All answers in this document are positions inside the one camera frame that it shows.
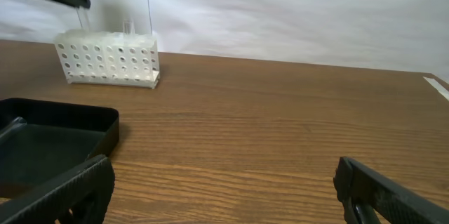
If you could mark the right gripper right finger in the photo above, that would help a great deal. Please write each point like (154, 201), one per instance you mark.
(393, 196)

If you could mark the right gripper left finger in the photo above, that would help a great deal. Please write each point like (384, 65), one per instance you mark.
(63, 192)

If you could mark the clear test tube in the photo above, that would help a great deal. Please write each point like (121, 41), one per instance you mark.
(125, 29)
(12, 127)
(131, 28)
(83, 18)

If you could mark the black tray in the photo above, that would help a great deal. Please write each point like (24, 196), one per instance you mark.
(52, 146)

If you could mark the white test tube rack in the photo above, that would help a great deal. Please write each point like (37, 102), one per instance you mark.
(108, 59)

